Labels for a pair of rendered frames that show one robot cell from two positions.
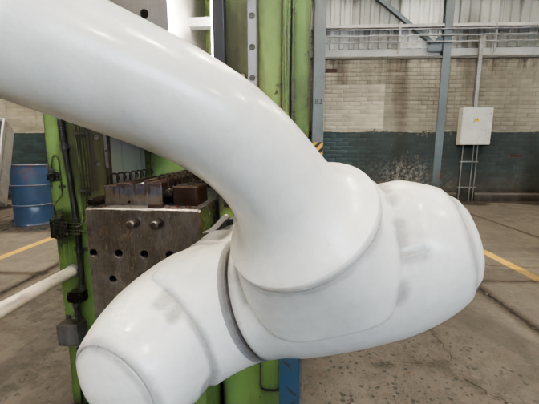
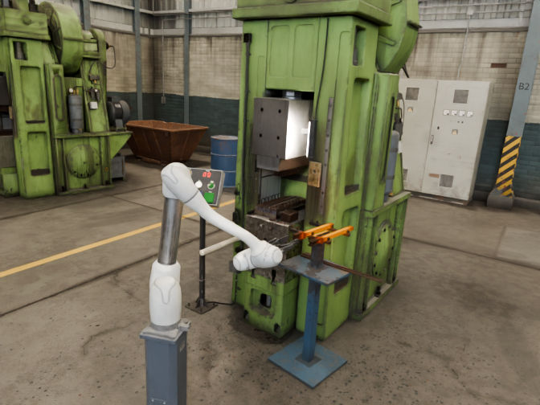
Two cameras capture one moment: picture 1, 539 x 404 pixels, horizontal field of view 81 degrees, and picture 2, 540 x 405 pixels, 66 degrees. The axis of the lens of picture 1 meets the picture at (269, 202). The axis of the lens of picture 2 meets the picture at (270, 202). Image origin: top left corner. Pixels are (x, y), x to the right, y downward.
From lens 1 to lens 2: 1.96 m
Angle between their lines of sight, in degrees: 30
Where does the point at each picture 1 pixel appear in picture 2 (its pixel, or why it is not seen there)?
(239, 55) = (320, 153)
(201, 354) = (247, 263)
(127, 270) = not seen: hidden behind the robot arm
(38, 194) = (228, 162)
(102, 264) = not seen: hidden behind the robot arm
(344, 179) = (261, 245)
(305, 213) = (254, 248)
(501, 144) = not seen: outside the picture
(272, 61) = (335, 158)
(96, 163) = (255, 190)
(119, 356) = (237, 259)
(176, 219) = (279, 227)
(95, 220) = (248, 220)
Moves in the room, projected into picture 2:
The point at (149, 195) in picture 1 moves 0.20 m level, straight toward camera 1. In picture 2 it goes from (271, 214) to (266, 222)
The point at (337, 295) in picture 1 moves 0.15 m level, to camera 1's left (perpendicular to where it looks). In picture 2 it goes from (256, 258) to (232, 251)
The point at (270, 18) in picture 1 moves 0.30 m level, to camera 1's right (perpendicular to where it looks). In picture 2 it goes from (336, 138) to (380, 143)
